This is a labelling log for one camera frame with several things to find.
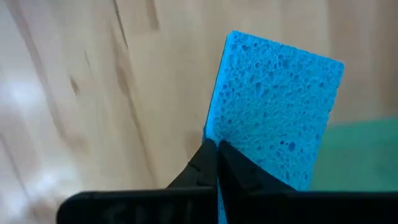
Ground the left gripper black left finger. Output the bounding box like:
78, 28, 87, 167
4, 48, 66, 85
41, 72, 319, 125
57, 138, 218, 224

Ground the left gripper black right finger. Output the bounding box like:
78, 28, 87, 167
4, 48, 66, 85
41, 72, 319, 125
218, 141, 398, 224

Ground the blue scrub sponge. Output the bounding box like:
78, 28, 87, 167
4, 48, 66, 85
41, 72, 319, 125
202, 30, 345, 224

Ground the green cutting mat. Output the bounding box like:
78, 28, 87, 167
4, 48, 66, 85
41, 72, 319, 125
310, 116, 398, 193

